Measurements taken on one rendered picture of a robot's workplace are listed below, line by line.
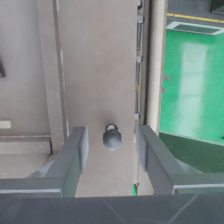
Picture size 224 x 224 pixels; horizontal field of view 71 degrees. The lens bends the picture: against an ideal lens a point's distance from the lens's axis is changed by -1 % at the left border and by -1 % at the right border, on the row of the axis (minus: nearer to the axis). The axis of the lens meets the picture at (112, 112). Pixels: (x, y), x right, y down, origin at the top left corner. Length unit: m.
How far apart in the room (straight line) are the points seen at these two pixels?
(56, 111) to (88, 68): 0.06
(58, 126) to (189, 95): 1.64
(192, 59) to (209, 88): 0.34
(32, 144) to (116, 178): 0.11
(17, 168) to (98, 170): 0.10
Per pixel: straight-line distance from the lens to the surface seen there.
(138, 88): 0.31
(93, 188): 0.22
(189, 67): 1.72
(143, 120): 0.32
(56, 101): 0.17
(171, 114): 1.72
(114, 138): 0.15
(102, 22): 0.18
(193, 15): 1.41
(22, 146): 0.20
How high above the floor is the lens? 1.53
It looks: 75 degrees down
